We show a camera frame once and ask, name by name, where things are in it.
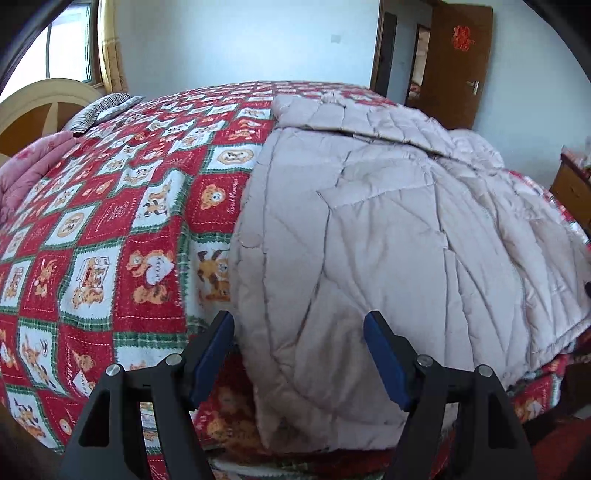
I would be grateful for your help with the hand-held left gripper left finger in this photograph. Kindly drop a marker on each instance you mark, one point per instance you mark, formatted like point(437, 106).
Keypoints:
point(214, 360)

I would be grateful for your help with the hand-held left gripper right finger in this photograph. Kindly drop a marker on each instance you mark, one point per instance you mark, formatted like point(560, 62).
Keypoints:
point(385, 364)

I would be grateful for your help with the beige quilted down jacket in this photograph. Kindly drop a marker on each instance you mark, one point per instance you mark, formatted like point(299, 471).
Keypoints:
point(392, 254)

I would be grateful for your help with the red printed blanket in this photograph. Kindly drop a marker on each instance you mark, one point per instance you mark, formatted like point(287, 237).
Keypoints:
point(115, 240)

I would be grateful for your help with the wooden dresser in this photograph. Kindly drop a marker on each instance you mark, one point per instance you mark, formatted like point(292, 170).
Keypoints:
point(572, 189)

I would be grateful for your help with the pink folded quilt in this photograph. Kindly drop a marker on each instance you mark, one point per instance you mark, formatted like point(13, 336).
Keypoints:
point(27, 170)

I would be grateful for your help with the striped grey pillow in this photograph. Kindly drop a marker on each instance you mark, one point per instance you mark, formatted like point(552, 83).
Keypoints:
point(99, 110)

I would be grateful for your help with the brown wooden door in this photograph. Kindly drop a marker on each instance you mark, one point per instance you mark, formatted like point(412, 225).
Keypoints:
point(455, 92)

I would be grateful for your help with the clutter on dresser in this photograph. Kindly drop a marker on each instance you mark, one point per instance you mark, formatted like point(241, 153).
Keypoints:
point(579, 159)

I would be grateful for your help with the cream wooden headboard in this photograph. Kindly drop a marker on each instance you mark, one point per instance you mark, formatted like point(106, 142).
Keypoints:
point(37, 101)

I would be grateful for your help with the yellow curtain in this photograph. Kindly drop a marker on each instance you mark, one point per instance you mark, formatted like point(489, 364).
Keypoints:
point(111, 50)

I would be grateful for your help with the red paper door decoration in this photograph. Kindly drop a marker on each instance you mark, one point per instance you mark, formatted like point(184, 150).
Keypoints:
point(463, 38)

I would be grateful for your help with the window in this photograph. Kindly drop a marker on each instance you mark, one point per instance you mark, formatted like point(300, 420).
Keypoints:
point(69, 46)

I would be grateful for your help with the brown door frame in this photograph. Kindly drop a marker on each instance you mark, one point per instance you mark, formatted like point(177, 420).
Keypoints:
point(376, 46)

